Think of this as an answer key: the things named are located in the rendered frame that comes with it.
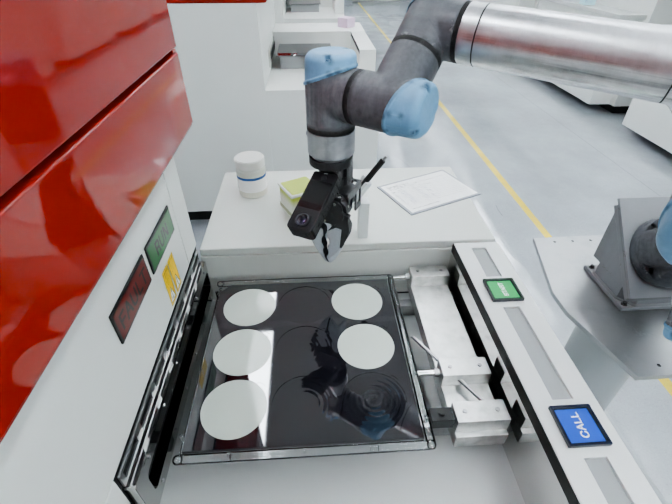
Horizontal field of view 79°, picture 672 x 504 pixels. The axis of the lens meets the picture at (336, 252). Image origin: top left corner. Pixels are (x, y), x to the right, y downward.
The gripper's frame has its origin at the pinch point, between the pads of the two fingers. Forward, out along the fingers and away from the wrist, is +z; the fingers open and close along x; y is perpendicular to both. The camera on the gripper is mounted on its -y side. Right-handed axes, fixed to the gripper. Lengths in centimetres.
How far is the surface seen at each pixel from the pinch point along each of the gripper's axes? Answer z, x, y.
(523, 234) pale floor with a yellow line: 99, -44, 184
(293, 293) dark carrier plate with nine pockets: 9.3, 6.4, -2.8
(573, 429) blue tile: 2.8, -43.1, -15.2
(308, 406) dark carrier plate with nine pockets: 9.3, -8.3, -23.6
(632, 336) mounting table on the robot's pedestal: 17, -59, 23
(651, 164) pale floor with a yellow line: 99, -129, 333
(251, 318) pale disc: 9.2, 10.1, -12.1
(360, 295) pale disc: 9.2, -6.2, 2.3
